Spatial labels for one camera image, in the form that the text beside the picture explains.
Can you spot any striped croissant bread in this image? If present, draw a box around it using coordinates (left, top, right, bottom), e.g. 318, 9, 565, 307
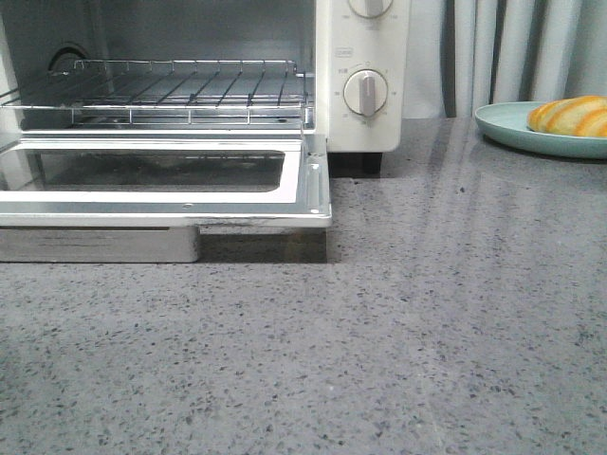
527, 95, 606, 137

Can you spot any oven dial knob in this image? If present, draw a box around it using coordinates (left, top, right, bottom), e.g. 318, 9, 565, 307
343, 69, 388, 118
348, 0, 393, 19

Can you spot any glass oven door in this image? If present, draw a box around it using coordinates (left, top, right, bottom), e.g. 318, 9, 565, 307
1, 131, 332, 263

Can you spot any grey pleated curtain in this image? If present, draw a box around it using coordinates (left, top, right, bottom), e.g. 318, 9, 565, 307
403, 1, 606, 118

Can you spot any light green plate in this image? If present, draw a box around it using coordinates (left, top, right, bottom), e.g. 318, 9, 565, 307
474, 101, 607, 160

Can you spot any upper oven dial knob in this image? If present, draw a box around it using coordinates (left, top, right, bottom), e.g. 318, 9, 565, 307
348, 0, 393, 19

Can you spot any lower oven dial knob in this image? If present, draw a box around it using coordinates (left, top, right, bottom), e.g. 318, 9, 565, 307
343, 69, 388, 118

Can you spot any white Toshiba toaster oven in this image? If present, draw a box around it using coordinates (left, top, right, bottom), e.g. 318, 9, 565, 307
1, 1, 410, 173

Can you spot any metal wire oven rack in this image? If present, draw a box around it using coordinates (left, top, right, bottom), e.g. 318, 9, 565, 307
1, 60, 315, 130

